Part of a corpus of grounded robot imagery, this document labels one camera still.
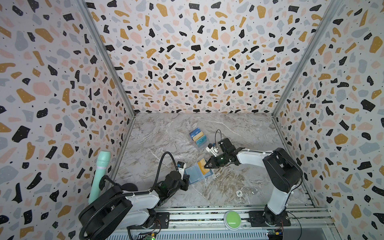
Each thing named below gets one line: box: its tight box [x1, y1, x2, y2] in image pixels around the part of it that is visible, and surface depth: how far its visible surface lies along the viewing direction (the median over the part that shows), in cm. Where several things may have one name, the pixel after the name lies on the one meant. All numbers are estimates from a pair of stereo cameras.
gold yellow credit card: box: [197, 158, 210, 175], surface depth 91 cm
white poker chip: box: [236, 190, 243, 198], surface depth 85 cm
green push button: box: [223, 210, 242, 231], surface depth 74 cm
